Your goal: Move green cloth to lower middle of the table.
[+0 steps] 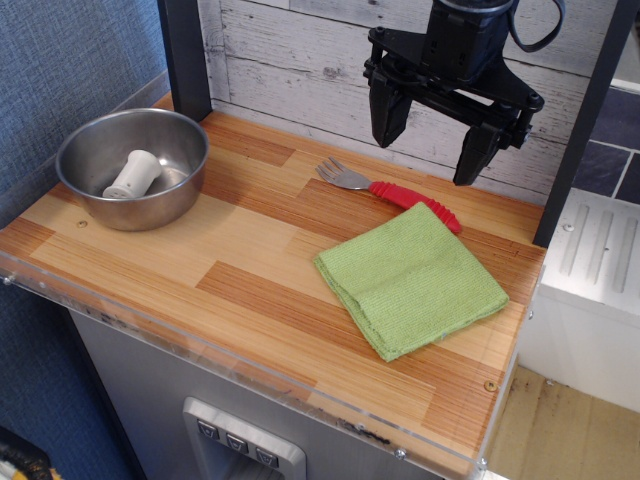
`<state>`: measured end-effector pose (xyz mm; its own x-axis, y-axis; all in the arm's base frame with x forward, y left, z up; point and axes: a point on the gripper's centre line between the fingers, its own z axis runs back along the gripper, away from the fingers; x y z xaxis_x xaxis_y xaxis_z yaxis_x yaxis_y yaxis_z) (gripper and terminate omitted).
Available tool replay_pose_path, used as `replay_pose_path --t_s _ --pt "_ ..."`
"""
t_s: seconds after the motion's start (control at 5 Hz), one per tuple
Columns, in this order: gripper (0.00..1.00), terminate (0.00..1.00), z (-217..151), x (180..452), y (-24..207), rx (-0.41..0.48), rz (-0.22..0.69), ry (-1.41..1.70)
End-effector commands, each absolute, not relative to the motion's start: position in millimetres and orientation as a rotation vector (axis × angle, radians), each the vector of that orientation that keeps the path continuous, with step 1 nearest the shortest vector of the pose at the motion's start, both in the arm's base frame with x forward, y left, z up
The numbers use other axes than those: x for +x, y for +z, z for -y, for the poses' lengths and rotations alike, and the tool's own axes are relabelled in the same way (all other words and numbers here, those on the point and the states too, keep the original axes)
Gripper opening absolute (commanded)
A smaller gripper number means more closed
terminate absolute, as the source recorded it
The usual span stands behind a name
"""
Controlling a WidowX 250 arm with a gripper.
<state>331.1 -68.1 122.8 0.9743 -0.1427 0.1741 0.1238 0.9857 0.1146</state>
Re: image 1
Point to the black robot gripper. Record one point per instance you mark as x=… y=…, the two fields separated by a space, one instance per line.
x=457 y=68

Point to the green cloth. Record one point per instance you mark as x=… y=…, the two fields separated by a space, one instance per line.
x=409 y=282

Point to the white ribbed drainboard counter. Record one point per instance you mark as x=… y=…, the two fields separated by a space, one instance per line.
x=583 y=325

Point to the white salt shaker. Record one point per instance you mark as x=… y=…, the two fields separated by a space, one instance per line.
x=137 y=175

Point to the stainless steel bowl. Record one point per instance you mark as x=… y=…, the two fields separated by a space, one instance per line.
x=91 y=158

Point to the clear acrylic table edge guard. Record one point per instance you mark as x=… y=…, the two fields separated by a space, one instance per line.
x=462 y=373

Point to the silver toy fridge cabinet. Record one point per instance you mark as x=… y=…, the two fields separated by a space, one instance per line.
x=262 y=409

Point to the silver dispenser button panel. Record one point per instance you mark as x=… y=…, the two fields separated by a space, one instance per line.
x=227 y=447

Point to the fork with red handle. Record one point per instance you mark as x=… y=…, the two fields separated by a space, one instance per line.
x=335 y=173

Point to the dark right shelf post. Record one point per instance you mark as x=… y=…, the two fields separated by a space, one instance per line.
x=605 y=66

